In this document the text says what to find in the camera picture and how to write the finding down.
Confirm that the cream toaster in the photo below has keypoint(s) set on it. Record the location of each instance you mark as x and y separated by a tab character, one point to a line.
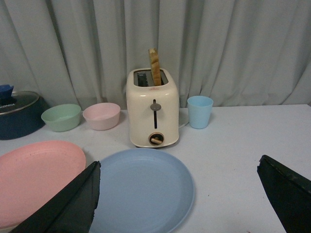
153	111

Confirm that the pink plate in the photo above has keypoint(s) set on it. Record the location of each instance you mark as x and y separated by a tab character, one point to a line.
33	174

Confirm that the glass lid, blue knob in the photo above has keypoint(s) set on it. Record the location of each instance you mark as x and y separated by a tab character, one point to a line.
12	101

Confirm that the blue plate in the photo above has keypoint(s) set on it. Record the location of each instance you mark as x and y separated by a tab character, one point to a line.
142	191

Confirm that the toast slice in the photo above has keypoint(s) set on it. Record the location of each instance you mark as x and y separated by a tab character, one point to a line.
155	67

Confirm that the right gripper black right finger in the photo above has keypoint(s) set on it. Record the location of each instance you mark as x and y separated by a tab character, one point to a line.
288	192

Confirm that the pink bowl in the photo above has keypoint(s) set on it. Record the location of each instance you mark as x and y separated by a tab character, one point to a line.
102	116

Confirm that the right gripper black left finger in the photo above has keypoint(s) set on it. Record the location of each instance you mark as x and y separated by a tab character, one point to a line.
69	211

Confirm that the cream plate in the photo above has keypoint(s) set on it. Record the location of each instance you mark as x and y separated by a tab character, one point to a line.
7	230

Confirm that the green bowl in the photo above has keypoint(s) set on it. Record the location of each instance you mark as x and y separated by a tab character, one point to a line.
63	117

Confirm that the dark blue saucepan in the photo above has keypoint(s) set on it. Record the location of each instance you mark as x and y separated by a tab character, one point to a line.
24	122

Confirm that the light blue cup right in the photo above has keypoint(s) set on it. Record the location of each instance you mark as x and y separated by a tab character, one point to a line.
199	111

